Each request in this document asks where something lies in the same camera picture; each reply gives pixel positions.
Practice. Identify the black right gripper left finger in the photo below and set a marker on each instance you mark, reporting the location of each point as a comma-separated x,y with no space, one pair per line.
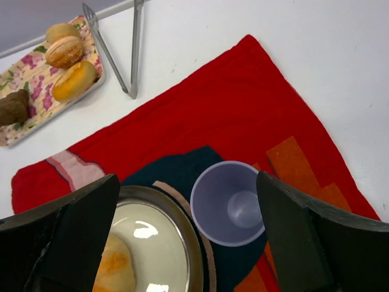
58,246

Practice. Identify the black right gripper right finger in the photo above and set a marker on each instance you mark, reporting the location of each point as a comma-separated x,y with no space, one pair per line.
319,247

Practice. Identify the large orange-glazed bread roll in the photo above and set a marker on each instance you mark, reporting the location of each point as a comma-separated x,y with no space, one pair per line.
115,272

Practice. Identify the silver metal tongs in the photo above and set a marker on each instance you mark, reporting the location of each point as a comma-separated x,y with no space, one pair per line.
92,19

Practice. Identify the brown chocolate swirl bread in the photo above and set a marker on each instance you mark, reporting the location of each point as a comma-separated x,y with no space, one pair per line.
14,108

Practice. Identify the lavender plastic cup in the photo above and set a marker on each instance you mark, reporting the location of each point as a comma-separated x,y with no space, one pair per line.
224,204

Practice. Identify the silver metal plate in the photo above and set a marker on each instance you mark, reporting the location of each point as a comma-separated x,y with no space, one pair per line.
165,250

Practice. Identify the red patterned placemat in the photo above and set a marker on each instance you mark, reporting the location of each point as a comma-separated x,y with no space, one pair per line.
238,107

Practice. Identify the orange glazed bagel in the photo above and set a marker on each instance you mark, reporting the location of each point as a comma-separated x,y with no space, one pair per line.
75,81

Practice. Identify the sesame sandwich bun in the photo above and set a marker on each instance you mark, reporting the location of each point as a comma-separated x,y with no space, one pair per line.
65,52

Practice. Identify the small pale round bun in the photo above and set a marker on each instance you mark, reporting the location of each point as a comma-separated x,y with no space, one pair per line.
61,30

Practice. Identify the aluminium table edge rail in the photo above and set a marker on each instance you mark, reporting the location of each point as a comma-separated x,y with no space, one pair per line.
28,23

